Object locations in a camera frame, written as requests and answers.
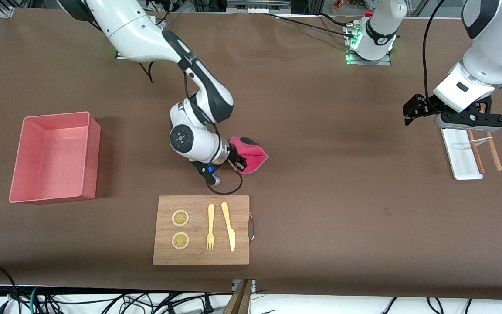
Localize pink microfibre cloth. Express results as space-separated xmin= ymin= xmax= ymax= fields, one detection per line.
xmin=229 ymin=136 xmax=270 ymax=175

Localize white rectangular tray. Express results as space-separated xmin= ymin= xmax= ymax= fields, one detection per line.
xmin=441 ymin=128 xmax=483 ymax=181

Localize pale yellow knife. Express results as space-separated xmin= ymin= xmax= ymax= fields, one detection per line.
xmin=221 ymin=201 xmax=236 ymax=252

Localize wooden dowel rod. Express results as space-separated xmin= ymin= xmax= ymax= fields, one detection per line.
xmin=485 ymin=131 xmax=502 ymax=171
xmin=467 ymin=130 xmax=485 ymax=174

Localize pale yellow fork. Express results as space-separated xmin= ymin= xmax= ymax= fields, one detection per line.
xmin=206 ymin=204 xmax=215 ymax=251

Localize bamboo cutting board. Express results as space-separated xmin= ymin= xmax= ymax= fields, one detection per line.
xmin=153 ymin=195 xmax=250 ymax=266

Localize wooden beam under table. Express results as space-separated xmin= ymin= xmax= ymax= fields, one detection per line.
xmin=223 ymin=279 xmax=254 ymax=314

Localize grey metal box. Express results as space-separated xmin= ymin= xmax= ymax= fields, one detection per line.
xmin=227 ymin=0 xmax=292 ymax=14

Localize pink plastic bin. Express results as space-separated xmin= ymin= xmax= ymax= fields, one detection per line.
xmin=9 ymin=112 xmax=102 ymax=204

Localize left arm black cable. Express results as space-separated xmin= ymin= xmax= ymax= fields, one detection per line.
xmin=422 ymin=0 xmax=448 ymax=103

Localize black cable on table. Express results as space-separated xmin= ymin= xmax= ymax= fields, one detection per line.
xmin=263 ymin=12 xmax=358 ymax=40

